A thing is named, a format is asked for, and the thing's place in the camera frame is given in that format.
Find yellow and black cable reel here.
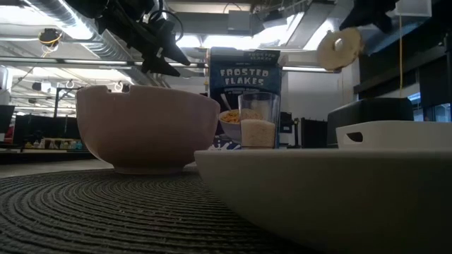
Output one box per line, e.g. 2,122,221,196
37,28,64,49

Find blue Frosted Flakes cereal box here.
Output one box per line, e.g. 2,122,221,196
207,47,285,152

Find clear glass of milk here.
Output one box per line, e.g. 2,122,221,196
237,92,281,150

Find dark computer monitor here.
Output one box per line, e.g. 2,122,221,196
0,104,16,134

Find silver ceiling duct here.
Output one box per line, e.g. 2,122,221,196
20,0,167,87

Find fluorescent light tube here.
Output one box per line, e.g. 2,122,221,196
282,66,336,73

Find grey ceiling vent box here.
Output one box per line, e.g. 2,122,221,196
227,9,266,36

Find white plastic bin with handles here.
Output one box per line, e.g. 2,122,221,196
335,121,452,152

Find thin yellow cord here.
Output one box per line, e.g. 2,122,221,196
398,13,404,97

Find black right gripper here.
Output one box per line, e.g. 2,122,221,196
338,0,402,35

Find grey round plate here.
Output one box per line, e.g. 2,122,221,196
194,150,452,254

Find round grey woven placemat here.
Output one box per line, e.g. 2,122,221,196
0,168,319,254

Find black electronics box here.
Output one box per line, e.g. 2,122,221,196
300,118,328,149

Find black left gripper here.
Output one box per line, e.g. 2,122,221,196
97,6,191,78

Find plain bagel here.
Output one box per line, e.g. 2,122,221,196
316,27,364,71

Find pale pink ceramic bowl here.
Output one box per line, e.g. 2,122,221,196
76,84,221,176

